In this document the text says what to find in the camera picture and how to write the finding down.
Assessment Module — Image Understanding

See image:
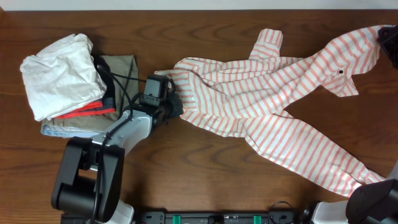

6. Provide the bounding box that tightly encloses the light blue folded garment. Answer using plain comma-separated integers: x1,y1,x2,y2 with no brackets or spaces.
40,124,99,138

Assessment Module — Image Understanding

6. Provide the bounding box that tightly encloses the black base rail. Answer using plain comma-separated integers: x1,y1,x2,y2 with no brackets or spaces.
132,201,313,224

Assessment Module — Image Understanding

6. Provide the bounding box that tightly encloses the olive green folded garment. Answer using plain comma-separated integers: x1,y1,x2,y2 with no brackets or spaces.
42,55,139,133

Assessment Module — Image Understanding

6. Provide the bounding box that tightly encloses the navy and red folded garment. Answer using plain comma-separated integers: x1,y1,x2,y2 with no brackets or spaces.
57,55,116,119

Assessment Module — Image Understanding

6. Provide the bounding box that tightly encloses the white crumpled garment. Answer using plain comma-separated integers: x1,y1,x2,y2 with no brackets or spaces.
20,34,107,121

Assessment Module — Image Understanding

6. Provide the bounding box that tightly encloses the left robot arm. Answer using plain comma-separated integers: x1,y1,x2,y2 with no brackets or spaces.
51,75,183,223

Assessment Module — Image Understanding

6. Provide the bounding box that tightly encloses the red white striped shirt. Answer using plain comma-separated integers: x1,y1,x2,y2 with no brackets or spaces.
163,26,382,197

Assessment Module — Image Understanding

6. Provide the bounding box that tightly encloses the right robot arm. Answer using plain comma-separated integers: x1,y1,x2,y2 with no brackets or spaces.
297,25,397,223

